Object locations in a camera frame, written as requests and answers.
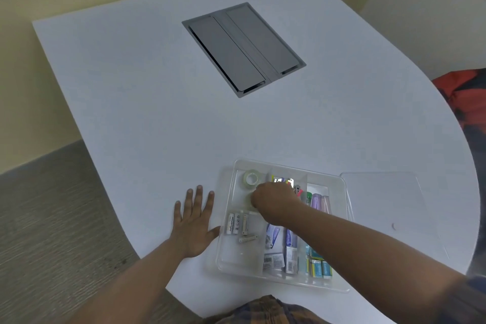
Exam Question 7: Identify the person's right hand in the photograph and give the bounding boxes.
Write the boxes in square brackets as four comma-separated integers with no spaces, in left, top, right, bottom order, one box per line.
[251,182,304,227]

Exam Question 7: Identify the person's left hand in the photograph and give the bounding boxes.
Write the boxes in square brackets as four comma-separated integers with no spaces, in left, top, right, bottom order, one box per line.
[170,185,221,259]

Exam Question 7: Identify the person's left forearm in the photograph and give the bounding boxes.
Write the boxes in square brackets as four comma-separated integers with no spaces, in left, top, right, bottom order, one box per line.
[70,237,199,324]

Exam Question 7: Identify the person's right forearm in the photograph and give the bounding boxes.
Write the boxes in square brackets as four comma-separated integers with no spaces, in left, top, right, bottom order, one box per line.
[271,200,473,324]

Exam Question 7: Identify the colourful binder clips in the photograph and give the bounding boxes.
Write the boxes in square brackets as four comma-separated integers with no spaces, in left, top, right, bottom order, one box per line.
[272,177,304,197]

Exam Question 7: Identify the clear plastic organizer tray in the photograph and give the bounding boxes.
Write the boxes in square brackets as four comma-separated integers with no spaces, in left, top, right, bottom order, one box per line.
[207,159,354,293]

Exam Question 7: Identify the white barcode packet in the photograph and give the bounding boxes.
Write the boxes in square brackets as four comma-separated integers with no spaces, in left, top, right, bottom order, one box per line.
[262,253,286,271]

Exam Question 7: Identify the long blue white glue tube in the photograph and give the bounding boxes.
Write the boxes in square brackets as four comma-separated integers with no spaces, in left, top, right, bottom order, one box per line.
[284,228,299,274]

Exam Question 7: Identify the plaid shirt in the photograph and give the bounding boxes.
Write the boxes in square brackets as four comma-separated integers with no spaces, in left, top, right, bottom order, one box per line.
[200,274,486,324]

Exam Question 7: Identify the clear plastic lid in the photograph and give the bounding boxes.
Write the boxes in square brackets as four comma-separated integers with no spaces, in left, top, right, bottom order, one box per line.
[339,171,450,260]

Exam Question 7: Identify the grey table cable hatch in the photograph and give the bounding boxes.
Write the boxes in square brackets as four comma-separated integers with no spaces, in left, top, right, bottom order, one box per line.
[181,2,307,99]

